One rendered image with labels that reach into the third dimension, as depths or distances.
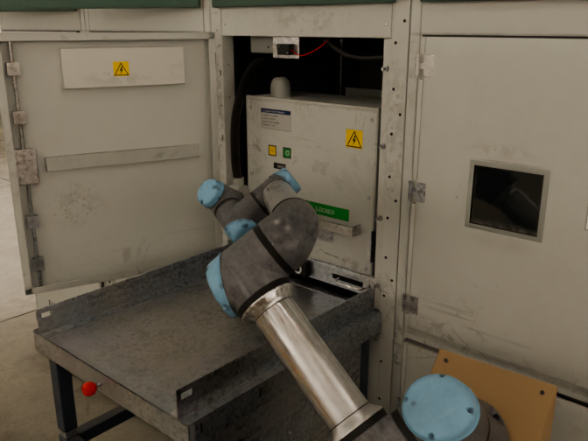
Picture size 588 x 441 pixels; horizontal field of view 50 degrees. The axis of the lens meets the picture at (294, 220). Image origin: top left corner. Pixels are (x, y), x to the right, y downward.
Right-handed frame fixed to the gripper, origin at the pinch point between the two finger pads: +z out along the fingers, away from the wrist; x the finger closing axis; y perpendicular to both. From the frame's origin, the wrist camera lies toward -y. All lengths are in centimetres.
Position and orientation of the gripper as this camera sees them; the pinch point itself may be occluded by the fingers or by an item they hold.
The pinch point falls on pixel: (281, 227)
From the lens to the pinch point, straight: 189.6
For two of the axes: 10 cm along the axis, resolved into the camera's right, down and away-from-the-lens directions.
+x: 3.3, -9.4, 1.0
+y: 7.5, 2.0, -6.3
